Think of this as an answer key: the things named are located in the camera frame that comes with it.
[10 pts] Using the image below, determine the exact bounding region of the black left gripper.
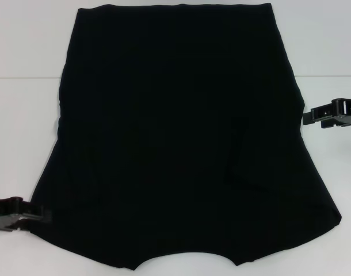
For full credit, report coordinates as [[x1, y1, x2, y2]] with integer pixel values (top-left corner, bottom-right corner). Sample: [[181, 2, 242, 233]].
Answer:
[[0, 196, 53, 232]]

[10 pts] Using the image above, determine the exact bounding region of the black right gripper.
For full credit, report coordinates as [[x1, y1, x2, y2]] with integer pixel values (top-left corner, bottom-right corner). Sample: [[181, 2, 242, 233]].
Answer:
[[303, 97, 351, 129]]

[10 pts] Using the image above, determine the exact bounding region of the black t-shirt with FREE print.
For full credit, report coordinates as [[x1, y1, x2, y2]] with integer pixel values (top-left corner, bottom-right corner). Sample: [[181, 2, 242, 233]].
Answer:
[[29, 2, 342, 273]]

